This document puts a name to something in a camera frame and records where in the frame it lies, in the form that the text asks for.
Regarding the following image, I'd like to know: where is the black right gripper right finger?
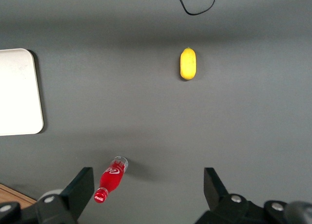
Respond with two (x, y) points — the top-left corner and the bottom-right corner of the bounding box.
(194, 167), (292, 224)

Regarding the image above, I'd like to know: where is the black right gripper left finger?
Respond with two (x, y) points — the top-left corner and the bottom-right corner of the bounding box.
(0, 167), (95, 224)

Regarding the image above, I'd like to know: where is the white rectangular tray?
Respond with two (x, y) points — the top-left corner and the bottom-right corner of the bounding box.
(0, 48), (45, 137)

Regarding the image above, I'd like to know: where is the red cola bottle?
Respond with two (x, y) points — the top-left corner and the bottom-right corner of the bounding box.
(94, 156), (129, 204)

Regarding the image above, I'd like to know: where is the wooden drawer cabinet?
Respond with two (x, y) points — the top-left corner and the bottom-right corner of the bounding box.
(0, 183), (35, 209)

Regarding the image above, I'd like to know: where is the yellow lemon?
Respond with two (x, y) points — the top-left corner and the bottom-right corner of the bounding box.
(179, 46), (197, 81)

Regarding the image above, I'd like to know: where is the thin black looped cable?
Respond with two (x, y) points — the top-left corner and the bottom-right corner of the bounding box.
(175, 0), (219, 16)

